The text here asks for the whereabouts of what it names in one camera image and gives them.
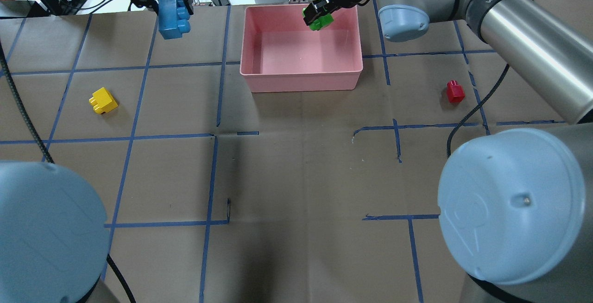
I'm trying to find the green toy block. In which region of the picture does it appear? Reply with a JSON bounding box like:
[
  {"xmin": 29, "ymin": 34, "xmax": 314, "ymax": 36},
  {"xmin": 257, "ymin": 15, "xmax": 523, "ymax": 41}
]
[{"xmin": 306, "ymin": 14, "xmax": 334, "ymax": 31}]

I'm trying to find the blue toy block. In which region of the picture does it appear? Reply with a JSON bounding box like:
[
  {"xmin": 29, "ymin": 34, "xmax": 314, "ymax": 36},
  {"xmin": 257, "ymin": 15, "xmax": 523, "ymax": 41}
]
[{"xmin": 158, "ymin": 0, "xmax": 191, "ymax": 40}]

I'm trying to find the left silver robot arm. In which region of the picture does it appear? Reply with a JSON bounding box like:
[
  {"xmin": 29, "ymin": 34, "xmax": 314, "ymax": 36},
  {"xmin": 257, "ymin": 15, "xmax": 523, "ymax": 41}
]
[{"xmin": 1, "ymin": 13, "xmax": 210, "ymax": 303}]

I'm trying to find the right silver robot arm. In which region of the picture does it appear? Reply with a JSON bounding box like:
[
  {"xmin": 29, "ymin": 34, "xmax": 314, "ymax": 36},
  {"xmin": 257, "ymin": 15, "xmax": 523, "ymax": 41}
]
[{"xmin": 303, "ymin": 0, "xmax": 592, "ymax": 303}]

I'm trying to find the pink plastic box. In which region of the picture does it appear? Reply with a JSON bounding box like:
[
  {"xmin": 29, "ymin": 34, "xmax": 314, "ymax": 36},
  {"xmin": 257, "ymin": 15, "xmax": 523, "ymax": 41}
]
[{"xmin": 240, "ymin": 5, "xmax": 364, "ymax": 93}]

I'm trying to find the yellow toy block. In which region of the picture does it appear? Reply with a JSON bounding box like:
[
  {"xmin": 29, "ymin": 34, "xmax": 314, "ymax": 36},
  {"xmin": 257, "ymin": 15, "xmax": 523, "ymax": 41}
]
[{"xmin": 88, "ymin": 87, "xmax": 119, "ymax": 115}]

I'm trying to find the red toy block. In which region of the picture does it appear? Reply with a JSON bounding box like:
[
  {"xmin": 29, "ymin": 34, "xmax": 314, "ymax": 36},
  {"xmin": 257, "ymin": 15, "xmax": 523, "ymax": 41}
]
[{"xmin": 446, "ymin": 80, "xmax": 466, "ymax": 104}]

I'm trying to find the brown paper table mat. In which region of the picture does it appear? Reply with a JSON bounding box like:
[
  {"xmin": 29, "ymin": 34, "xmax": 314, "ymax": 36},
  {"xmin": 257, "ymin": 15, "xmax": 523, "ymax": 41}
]
[{"xmin": 0, "ymin": 0, "xmax": 593, "ymax": 303}]

